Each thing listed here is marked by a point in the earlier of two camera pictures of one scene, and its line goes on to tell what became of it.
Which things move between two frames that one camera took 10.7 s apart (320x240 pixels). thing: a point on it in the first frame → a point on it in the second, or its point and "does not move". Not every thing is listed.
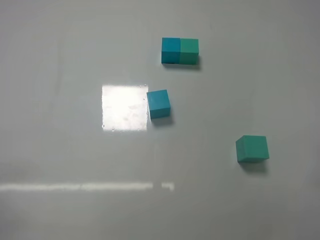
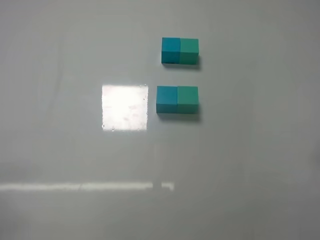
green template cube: [189, 51] does not move
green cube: [252, 148] → [187, 100]
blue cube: [158, 104] → [166, 99]
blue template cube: [170, 50] does not move
